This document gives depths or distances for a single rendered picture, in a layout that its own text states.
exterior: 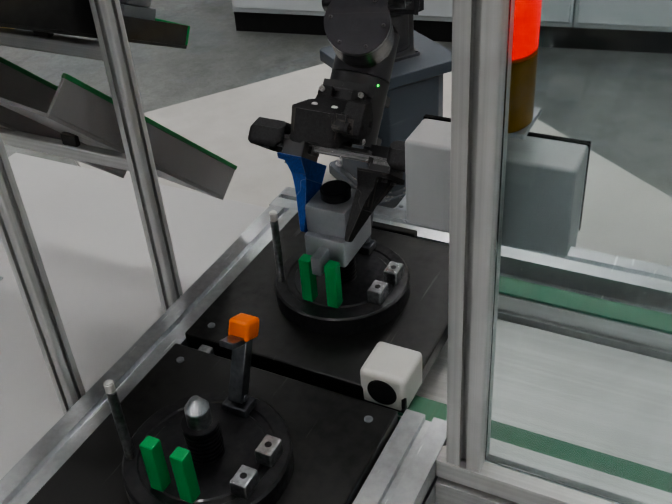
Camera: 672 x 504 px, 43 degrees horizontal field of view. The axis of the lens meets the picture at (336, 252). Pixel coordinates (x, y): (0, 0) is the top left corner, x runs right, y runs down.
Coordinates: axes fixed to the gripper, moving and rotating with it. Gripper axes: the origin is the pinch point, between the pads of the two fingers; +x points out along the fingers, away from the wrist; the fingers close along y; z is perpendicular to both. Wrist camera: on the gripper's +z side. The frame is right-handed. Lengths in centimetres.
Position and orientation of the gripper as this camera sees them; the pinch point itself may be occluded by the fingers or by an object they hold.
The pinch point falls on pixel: (333, 201)
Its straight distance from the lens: 82.7
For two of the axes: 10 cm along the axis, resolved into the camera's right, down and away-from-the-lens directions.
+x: -2.1, 9.8, 0.3
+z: -3.9, -0.6, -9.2
